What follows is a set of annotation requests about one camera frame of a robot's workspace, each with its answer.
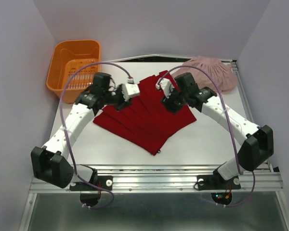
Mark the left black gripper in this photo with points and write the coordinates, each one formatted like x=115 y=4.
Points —
x=123 y=103

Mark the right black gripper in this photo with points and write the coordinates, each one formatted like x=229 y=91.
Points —
x=169 y=103

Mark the red pleated skirt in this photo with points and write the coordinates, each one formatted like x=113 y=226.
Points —
x=146 y=122

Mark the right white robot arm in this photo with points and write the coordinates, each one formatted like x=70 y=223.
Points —
x=257 y=143

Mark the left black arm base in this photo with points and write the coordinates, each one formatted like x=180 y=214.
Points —
x=101 y=181

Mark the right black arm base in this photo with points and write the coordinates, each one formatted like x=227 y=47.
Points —
x=215 y=182

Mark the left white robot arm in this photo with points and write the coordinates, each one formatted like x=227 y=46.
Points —
x=49 y=162

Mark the pink pleated skirt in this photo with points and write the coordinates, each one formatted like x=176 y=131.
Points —
x=221 y=73

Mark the orange plastic basket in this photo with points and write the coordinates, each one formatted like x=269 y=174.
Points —
x=68 y=57

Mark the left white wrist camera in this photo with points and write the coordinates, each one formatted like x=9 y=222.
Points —
x=130 y=89

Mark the aluminium rail frame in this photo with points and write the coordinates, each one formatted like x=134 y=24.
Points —
x=156 y=193

